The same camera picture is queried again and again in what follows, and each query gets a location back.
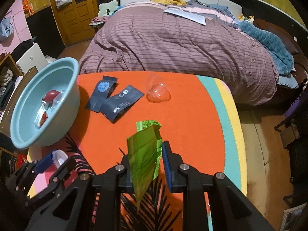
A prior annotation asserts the green snack packet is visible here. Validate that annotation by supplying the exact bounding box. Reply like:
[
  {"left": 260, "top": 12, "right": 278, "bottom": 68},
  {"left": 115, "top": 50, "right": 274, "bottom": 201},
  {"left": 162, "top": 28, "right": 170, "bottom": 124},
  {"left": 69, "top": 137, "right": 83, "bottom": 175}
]
[{"left": 127, "top": 120, "right": 163, "bottom": 208}]

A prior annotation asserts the large dark blue pouch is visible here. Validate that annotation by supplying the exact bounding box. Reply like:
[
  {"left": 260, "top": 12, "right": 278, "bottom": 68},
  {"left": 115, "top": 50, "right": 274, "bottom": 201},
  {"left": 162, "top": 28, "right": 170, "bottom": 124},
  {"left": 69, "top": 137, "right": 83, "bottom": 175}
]
[{"left": 100, "top": 85, "right": 144, "bottom": 123}]

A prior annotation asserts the small dark blue pouch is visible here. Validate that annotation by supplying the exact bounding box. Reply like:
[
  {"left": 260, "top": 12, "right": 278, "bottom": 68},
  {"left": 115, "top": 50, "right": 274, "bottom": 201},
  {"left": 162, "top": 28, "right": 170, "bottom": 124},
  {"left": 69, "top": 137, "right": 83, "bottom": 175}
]
[{"left": 85, "top": 76, "right": 117, "bottom": 113}]

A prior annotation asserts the clear plastic cup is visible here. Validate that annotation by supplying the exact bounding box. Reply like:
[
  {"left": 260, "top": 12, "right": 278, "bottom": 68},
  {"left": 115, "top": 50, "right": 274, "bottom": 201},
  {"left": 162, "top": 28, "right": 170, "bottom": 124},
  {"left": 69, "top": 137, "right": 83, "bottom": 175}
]
[{"left": 146, "top": 74, "right": 171, "bottom": 103}]

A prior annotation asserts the clear bottle in basin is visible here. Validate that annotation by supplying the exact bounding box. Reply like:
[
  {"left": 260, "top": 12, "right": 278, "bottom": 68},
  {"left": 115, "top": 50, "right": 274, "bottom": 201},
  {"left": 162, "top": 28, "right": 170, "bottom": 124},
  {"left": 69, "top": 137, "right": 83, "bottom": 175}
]
[{"left": 33, "top": 90, "right": 65, "bottom": 129}]

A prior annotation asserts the light blue plastic basin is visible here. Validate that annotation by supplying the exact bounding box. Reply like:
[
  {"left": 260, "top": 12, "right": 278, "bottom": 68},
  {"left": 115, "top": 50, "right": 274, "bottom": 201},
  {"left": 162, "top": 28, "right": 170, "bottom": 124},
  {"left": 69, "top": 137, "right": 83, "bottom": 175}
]
[{"left": 10, "top": 57, "right": 80, "bottom": 150}]

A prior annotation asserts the red item in basin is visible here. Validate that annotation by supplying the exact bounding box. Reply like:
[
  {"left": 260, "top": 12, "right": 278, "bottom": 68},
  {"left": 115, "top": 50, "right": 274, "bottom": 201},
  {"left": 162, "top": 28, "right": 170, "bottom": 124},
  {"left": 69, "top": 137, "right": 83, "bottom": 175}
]
[{"left": 42, "top": 90, "right": 59, "bottom": 104}]

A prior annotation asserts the colourful beach towel mat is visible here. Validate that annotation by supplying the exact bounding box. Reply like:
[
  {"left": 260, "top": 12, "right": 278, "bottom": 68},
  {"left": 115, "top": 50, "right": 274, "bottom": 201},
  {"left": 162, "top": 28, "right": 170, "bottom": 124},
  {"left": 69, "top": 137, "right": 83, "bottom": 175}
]
[{"left": 27, "top": 71, "right": 247, "bottom": 230}]

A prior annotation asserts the white laptop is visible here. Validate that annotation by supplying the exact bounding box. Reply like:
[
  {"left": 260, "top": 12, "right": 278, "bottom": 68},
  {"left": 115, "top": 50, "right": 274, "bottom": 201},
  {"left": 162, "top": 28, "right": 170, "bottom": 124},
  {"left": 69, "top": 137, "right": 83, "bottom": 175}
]
[{"left": 16, "top": 43, "right": 48, "bottom": 74}]

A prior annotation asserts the wooden door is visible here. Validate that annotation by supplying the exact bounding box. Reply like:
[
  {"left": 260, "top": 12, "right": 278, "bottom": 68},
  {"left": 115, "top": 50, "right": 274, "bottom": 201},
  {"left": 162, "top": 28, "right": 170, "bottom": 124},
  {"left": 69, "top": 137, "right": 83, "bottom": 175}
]
[{"left": 50, "top": 0, "right": 98, "bottom": 47}]

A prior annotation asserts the blue fluffy blanket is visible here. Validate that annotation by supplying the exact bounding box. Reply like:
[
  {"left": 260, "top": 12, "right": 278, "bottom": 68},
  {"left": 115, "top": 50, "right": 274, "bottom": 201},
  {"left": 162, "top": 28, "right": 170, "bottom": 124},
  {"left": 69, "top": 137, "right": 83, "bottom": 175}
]
[{"left": 238, "top": 20, "right": 294, "bottom": 76}]

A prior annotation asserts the white paper envelope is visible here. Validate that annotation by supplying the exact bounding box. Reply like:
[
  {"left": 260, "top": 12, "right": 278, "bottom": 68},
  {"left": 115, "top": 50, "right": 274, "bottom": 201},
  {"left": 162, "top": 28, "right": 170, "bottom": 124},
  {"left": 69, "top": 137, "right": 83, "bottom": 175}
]
[{"left": 163, "top": 9, "right": 206, "bottom": 26}]

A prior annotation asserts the yellow cloth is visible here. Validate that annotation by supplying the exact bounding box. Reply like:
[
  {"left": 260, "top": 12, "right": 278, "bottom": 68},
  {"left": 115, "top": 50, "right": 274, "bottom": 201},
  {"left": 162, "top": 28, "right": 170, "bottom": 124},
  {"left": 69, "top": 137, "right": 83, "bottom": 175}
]
[{"left": 150, "top": 0, "right": 187, "bottom": 6}]

